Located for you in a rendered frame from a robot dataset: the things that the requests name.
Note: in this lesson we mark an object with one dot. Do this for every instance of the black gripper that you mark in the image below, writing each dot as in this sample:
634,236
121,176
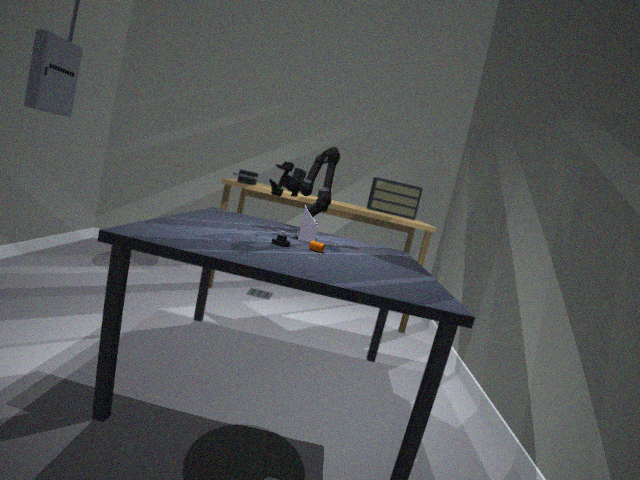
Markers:
276,188

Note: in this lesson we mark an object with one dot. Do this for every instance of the orange cylinder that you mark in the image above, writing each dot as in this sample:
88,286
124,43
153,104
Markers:
316,246

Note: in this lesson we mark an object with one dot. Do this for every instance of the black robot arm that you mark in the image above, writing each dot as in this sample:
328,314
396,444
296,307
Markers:
297,182

